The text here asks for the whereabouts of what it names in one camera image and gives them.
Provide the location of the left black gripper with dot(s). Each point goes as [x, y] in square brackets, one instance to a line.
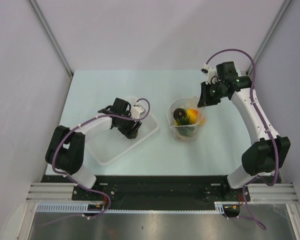
[128, 131]

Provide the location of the right aluminium frame post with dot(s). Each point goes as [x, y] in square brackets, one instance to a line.
[274, 26]

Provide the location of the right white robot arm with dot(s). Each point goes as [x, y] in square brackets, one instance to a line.
[268, 149]

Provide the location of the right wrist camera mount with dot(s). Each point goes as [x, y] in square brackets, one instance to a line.
[210, 73]

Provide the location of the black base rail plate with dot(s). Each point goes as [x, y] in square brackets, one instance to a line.
[164, 193]

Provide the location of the toy pineapple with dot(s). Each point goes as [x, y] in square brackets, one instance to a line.
[184, 127]

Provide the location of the brown kiwi toy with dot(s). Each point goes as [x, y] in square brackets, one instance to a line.
[134, 135]

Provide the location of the dark purple mangosteen toy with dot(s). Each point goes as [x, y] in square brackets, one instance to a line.
[179, 113]

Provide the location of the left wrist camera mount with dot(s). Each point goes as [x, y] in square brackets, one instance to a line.
[136, 111]

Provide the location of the left aluminium frame post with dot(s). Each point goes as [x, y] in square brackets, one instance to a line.
[42, 21]

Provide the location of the aluminium frame post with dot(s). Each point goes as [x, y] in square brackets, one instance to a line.
[274, 26]
[42, 21]

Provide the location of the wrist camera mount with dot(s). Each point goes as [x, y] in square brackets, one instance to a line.
[210, 73]
[136, 111]

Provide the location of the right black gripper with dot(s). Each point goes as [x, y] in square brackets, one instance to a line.
[205, 100]

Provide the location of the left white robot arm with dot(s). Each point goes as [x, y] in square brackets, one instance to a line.
[66, 149]

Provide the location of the orange papaya slice toy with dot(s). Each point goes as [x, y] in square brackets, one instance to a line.
[192, 115]

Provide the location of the white plastic basket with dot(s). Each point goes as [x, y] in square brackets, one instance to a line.
[107, 146]

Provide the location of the clear zip top bag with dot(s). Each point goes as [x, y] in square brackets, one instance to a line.
[185, 103]

